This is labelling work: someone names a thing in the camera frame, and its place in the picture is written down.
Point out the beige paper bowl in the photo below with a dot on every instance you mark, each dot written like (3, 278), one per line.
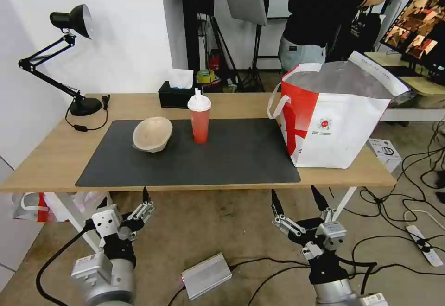
(153, 135)

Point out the silver power supply box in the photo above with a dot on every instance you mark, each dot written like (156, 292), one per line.
(207, 276)

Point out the black articulated desk lamp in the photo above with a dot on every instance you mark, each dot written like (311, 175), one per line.
(83, 106)

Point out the black desk mat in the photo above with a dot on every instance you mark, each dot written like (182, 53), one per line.
(208, 163)

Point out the red and white plastic bag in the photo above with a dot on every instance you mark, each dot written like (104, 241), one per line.
(31, 208)

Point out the yellow and green tape rolls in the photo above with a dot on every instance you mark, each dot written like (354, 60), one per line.
(208, 78)

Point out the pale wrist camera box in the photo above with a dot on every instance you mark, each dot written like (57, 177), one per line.
(106, 223)
(332, 234)

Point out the red cup with white lid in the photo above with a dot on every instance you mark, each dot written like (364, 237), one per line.
(200, 125)

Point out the black tripod stand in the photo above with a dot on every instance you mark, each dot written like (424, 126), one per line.
(222, 52)

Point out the red canister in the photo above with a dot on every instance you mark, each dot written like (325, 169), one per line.
(215, 62)

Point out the white and red takeout bag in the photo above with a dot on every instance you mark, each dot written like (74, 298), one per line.
(330, 128)

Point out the left gripper black wedge finger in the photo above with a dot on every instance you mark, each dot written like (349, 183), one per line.
(142, 212)

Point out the beige side desk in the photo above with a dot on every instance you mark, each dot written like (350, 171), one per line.
(422, 85)

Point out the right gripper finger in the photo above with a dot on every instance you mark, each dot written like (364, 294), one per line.
(323, 205)
(286, 224)

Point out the white power strip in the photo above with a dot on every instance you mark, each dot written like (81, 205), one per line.
(422, 241)

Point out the person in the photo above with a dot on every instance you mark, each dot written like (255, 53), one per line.
(313, 14)

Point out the black tissue box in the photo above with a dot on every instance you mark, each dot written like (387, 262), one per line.
(175, 97)

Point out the white kettle print carton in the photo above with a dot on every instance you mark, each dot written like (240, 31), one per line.
(386, 151)

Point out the black backpack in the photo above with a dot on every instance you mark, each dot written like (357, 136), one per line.
(366, 34)

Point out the black light stand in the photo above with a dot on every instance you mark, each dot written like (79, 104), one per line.
(256, 59)

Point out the white table leg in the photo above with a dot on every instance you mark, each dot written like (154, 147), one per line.
(78, 222)
(344, 201)

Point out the white tissue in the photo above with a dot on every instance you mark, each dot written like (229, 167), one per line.
(180, 78)

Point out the computer monitor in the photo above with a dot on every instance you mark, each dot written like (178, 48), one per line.
(415, 31)

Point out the white drinking straw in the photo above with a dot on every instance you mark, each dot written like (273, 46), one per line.
(197, 94)

